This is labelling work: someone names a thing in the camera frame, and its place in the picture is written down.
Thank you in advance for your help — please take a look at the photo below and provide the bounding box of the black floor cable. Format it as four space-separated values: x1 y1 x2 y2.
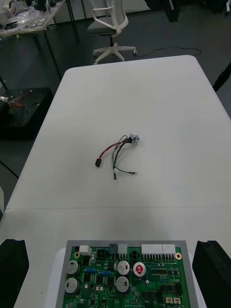
134 46 202 58

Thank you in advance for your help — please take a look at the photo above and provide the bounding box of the red black green cable bundle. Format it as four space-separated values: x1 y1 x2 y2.
93 133 142 182

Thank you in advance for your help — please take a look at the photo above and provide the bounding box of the black platform with red cables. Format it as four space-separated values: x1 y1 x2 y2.
0 87 54 141

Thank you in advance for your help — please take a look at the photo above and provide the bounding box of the cluttered desk with black legs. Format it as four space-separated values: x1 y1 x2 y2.
0 0 80 80

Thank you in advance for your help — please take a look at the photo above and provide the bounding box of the green circuit board grey frame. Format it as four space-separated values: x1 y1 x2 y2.
55 240 199 308

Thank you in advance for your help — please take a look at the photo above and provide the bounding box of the black tripod leg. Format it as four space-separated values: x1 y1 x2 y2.
212 61 231 92

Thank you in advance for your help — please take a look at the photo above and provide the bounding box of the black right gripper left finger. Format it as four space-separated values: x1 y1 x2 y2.
0 239 30 308

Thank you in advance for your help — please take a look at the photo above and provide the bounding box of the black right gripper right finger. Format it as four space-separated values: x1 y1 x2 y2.
192 240 231 308

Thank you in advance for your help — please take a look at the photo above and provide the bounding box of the white office chair grey seat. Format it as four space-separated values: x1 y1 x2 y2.
86 0 138 65

